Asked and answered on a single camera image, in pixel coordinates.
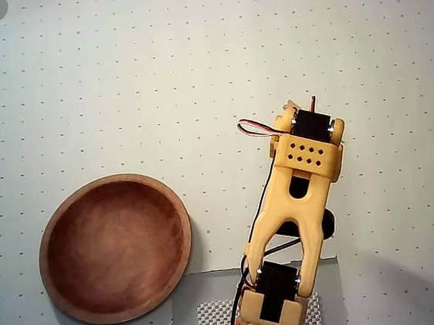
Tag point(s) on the round brown wooden bowl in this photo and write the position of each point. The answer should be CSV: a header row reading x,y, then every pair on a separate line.
x,y
113,251

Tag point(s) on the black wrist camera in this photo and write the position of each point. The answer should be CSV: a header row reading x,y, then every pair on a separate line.
x,y
329,224

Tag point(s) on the grey base plate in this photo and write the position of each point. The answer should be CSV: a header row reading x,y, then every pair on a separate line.
x,y
332,294

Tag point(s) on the white mesh anti-slip mat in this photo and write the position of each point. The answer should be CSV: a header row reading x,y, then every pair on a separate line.
x,y
214,322

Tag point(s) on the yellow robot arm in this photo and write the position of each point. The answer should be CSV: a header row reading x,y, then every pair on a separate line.
x,y
279,202

